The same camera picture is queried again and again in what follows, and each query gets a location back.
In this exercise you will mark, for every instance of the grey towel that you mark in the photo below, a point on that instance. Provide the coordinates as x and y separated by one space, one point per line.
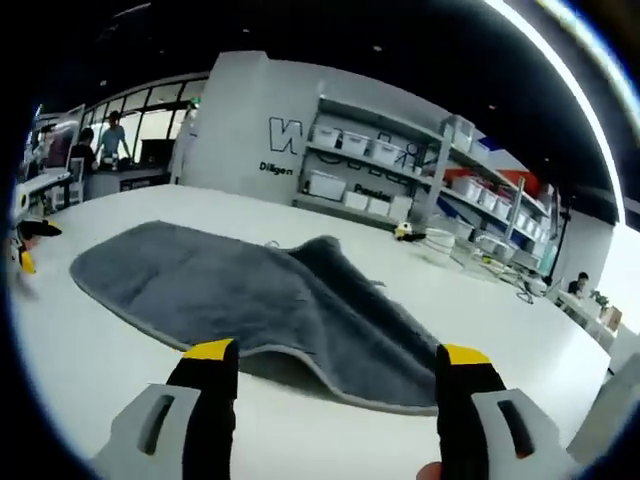
225 285

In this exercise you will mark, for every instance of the small potted plant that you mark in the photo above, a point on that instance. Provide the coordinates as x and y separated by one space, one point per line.
599 297

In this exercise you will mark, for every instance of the row of white storage bins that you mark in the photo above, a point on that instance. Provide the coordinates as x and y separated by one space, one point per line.
350 142

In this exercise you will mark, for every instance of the brown cardboard box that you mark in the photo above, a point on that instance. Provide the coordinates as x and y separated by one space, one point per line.
611 316

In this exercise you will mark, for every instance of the person's right hand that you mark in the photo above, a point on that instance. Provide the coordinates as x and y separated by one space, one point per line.
430 472

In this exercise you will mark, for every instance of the long ceiling light strip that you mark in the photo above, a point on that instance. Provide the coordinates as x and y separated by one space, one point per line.
575 85

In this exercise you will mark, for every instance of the unused yellow black gripper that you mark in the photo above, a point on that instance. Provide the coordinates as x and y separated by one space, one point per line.
407 232

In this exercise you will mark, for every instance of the grey metal shelving unit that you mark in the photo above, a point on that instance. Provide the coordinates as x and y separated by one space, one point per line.
430 175

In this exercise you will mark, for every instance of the dark counter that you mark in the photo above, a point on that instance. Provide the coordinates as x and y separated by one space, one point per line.
127 181

